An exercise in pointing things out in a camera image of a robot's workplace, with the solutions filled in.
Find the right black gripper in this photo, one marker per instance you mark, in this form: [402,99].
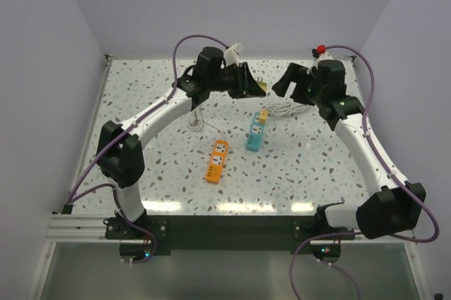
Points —
[298,74]

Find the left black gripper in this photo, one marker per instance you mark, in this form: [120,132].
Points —
[246,86]

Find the yellow plug adapter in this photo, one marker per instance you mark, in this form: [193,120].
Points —
[263,116]

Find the blue power strip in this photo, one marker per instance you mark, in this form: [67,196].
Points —
[255,135]

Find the yellow plug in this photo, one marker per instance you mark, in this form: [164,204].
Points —
[262,84]

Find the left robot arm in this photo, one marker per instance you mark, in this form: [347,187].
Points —
[121,145]

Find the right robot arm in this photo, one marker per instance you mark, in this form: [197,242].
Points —
[393,202]

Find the orange power strip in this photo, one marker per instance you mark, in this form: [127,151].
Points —
[216,162]

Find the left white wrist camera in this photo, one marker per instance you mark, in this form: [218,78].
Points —
[234,51]

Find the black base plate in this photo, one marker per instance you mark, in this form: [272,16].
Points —
[159,235]

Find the aluminium rail frame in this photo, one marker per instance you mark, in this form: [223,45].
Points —
[394,203]

